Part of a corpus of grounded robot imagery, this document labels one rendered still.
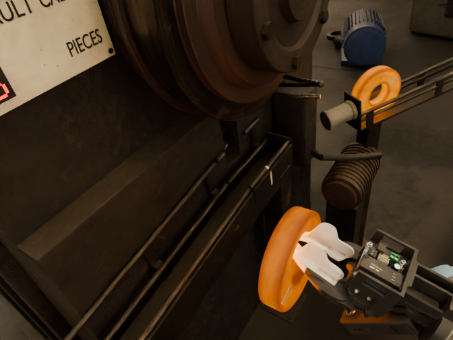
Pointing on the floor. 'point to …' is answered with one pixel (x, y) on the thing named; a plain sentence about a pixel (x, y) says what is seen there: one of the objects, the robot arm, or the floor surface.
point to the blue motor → (363, 38)
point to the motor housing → (348, 193)
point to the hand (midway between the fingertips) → (290, 241)
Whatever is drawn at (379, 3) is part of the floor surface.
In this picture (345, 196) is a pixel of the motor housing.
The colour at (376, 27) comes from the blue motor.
